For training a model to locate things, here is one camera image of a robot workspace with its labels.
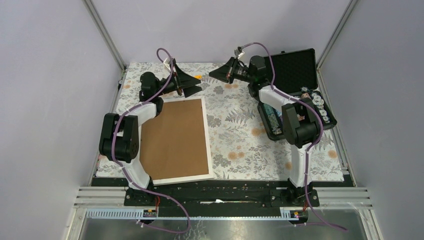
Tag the grey slotted cable duct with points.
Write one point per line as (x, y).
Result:
(152, 214)

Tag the floral patterned table mat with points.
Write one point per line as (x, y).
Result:
(240, 147)

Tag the aluminium front rail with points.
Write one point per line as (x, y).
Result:
(114, 203)

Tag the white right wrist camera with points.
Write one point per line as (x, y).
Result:
(239, 52)

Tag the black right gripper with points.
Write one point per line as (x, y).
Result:
(224, 73)

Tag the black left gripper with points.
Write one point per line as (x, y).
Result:
(183, 80)

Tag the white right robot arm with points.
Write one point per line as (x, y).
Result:
(301, 125)

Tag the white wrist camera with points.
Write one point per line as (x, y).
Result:
(239, 52)
(169, 64)

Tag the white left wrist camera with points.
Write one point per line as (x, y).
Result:
(169, 64)

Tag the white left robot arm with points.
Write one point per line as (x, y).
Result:
(120, 136)

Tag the brown poker chip stack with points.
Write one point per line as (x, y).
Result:
(306, 98)

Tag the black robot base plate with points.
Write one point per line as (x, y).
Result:
(212, 196)

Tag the black poker chip case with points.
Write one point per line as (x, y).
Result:
(294, 70)

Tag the white picture frame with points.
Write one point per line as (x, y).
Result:
(175, 145)

